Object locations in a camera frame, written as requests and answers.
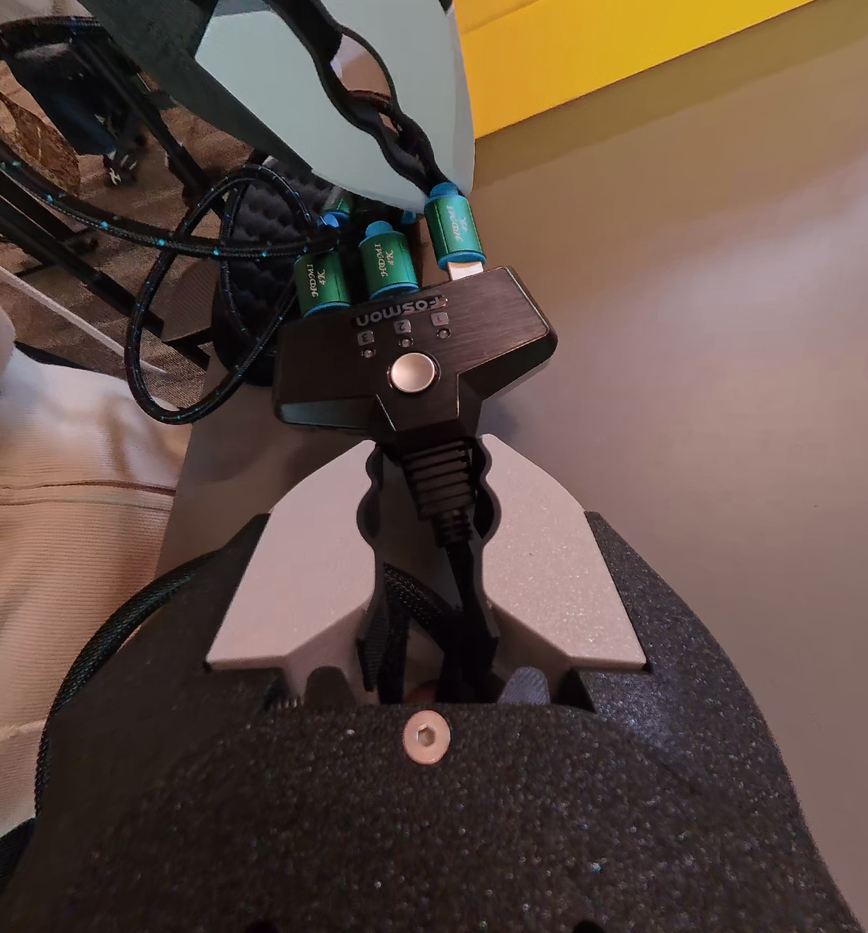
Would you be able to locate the yellow plastic bin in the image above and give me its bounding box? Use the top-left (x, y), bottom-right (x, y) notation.
top-left (452, 0), bottom-right (819, 141)

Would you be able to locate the black HDMI switch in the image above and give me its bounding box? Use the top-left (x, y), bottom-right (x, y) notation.
top-left (272, 266), bottom-right (559, 548)

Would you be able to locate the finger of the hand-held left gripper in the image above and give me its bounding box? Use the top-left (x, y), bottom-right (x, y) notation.
top-left (330, 0), bottom-right (476, 194)
top-left (195, 0), bottom-right (438, 210)

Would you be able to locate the black metal frame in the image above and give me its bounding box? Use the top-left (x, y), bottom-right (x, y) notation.
top-left (0, 29), bottom-right (212, 365)

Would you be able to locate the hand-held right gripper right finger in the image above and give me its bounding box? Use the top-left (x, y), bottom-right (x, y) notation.
top-left (470, 433), bottom-right (649, 702)

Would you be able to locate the green HDMI plug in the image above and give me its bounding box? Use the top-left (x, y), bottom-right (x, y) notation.
top-left (339, 87), bottom-right (489, 285)

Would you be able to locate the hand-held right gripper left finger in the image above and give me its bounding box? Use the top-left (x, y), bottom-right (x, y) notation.
top-left (206, 437), bottom-right (407, 706)

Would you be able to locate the person's beige clothing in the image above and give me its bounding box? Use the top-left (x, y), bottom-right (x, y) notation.
top-left (0, 255), bottom-right (196, 855)

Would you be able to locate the thick black sleeved cable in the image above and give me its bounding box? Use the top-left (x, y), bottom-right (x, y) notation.
top-left (35, 510), bottom-right (502, 817)

